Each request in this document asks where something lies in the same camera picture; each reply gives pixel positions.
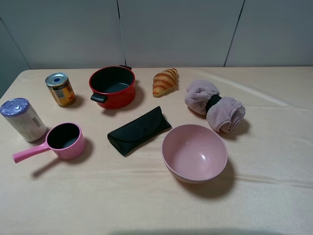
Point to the white roll with purple top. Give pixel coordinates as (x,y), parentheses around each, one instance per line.
(22,116)

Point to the black glasses case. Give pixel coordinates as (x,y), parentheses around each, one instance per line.
(130,136)

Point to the croissant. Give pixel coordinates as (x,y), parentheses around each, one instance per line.
(165,82)

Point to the pink plastic bowl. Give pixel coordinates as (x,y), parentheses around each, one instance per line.
(194,154)

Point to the pink saucepan with handle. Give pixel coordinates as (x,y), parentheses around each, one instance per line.
(65,139)

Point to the yellow tin can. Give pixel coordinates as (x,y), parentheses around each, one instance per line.
(60,88)

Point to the red pot with black handles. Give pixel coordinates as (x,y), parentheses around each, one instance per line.
(113,87)

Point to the rolled pink towel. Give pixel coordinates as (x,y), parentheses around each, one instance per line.
(223,114)

